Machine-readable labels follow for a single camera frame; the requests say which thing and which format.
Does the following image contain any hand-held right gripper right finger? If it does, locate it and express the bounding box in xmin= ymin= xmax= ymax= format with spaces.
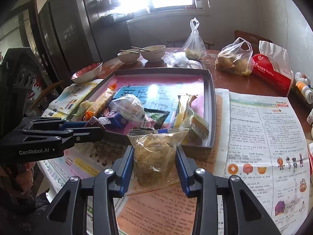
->
xmin=175 ymin=146 xmax=280 ymax=235

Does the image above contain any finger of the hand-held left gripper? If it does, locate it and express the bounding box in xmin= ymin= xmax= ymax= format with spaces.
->
xmin=21 ymin=117 xmax=86 ymax=134
xmin=23 ymin=126 xmax=106 ymax=153

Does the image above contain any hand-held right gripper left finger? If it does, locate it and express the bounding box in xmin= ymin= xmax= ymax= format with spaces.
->
xmin=40 ymin=146 xmax=135 ymax=235

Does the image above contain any dark round candy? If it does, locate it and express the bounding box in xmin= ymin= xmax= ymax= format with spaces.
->
xmin=84 ymin=116 xmax=112 ymax=130

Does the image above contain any yellow-green snack packet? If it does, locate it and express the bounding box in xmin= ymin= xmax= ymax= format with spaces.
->
xmin=73 ymin=100 xmax=94 ymax=118

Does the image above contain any blue cookie packet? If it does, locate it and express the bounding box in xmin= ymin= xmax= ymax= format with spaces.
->
xmin=105 ymin=111 xmax=130 ymax=133

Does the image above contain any clear pale pastry packet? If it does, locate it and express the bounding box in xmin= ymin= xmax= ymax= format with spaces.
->
xmin=127 ymin=127 xmax=189 ymax=188

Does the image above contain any orange snack packet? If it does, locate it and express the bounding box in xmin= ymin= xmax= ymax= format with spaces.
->
xmin=84 ymin=84 xmax=116 ymax=121

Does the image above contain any clear packet with yellow label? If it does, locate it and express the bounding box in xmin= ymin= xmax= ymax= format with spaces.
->
xmin=182 ymin=114 xmax=210 ymax=146

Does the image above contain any clear brown pastry packet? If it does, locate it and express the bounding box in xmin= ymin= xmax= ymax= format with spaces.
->
xmin=109 ymin=94 xmax=146 ymax=128

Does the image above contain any green and black snack packet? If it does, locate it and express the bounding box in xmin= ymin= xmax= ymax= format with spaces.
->
xmin=143 ymin=108 xmax=170 ymax=130

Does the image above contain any long yellow wafer packet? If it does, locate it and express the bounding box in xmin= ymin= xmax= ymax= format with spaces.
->
xmin=171 ymin=93 xmax=198 ymax=129

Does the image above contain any dark cardboard box tray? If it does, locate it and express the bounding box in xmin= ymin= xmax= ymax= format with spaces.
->
xmin=83 ymin=69 xmax=217 ymax=155

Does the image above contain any person's left forearm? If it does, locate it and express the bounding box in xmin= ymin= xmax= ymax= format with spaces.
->
xmin=0 ymin=163 xmax=52 ymax=235

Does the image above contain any person's left hand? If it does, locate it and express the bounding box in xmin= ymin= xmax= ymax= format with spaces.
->
xmin=23 ymin=162 xmax=36 ymax=177

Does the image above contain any colourful cartoon newspaper sheet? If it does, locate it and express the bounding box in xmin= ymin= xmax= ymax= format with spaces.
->
xmin=41 ymin=78 xmax=105 ymax=120

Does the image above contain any light wooden armchair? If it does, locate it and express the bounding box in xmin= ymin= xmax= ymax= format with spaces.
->
xmin=29 ymin=81 xmax=64 ymax=108

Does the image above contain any colourful newspaper with orange panel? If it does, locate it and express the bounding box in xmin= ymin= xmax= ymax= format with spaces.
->
xmin=37 ymin=139 xmax=220 ymax=235

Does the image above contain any red patterned bowl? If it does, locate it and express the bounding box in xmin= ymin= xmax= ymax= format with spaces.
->
xmin=71 ymin=61 xmax=103 ymax=84

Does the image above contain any pink and blue booklet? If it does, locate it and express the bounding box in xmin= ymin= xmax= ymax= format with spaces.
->
xmin=95 ymin=75 xmax=206 ymax=133

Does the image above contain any white text newspaper sheet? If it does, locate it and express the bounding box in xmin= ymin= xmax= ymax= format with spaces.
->
xmin=214 ymin=88 xmax=311 ymax=235

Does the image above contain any white ceramic bowl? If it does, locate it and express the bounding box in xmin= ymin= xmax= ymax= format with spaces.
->
xmin=140 ymin=44 xmax=166 ymax=62
xmin=117 ymin=50 xmax=140 ymax=64

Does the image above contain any grey refrigerator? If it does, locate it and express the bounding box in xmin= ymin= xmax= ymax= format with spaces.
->
xmin=38 ymin=0 xmax=132 ymax=79

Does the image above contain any crumpled white plastic bag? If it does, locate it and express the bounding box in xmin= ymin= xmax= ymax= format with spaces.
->
xmin=163 ymin=52 xmax=203 ymax=69

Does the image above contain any metal storage rack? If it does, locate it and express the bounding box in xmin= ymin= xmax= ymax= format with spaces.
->
xmin=83 ymin=0 xmax=132 ymax=25

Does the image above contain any clear bag of fried pastry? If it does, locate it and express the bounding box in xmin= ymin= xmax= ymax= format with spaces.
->
xmin=215 ymin=37 xmax=253 ymax=76

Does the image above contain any tall clear plastic bag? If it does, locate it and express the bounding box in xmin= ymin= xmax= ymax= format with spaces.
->
xmin=183 ymin=17 xmax=207 ymax=60

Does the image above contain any red tissue pack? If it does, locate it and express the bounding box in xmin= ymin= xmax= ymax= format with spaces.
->
xmin=251 ymin=40 xmax=294 ymax=97

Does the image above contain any orange medicine bottle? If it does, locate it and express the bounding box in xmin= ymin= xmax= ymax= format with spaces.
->
xmin=296 ymin=81 xmax=313 ymax=103

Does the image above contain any wooden chair back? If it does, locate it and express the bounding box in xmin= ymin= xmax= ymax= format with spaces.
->
xmin=234 ymin=30 xmax=272 ymax=47

